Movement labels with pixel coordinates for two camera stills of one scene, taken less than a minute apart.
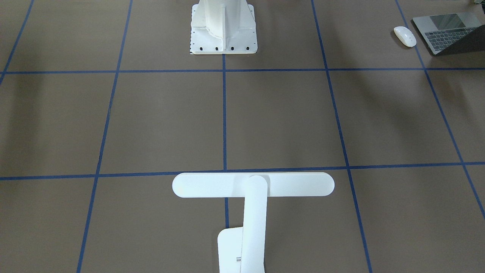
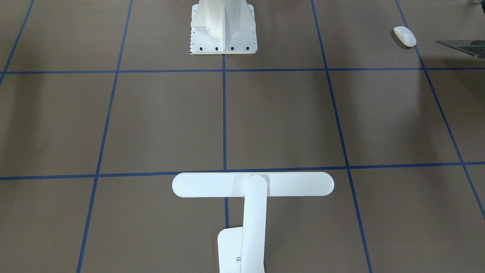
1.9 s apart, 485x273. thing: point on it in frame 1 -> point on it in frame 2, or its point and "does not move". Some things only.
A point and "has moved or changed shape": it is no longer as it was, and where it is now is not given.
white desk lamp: x=243 y=250 does not move
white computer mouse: x=405 y=36 does not move
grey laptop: x=452 y=33 has moved or changed shape
